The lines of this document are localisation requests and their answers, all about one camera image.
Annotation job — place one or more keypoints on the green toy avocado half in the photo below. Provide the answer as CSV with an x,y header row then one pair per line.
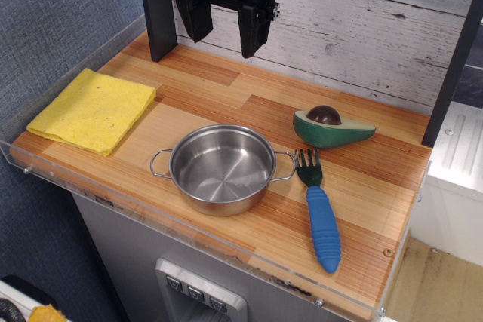
x,y
323,127

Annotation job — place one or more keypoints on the stainless steel pot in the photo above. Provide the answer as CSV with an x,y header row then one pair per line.
x,y
223,169

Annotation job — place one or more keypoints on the yellow folded cloth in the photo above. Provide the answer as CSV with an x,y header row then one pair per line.
x,y
93,112

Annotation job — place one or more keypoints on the grey toy fridge cabinet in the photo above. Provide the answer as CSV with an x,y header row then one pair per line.
x,y
129,250

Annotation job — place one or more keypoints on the silver dispenser button panel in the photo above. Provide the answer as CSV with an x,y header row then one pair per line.
x,y
190,297

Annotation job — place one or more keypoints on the white toy sink unit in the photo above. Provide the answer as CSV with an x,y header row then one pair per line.
x,y
447,213

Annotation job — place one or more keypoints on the clear acrylic table guard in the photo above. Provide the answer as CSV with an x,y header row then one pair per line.
x,y
372,183

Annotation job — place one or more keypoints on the yellow object in corner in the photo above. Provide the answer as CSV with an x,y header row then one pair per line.
x,y
46,313

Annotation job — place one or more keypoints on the black right support post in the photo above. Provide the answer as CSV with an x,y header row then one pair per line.
x,y
461,52

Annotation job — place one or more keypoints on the blue handled metal fork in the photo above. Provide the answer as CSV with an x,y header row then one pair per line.
x,y
324,231

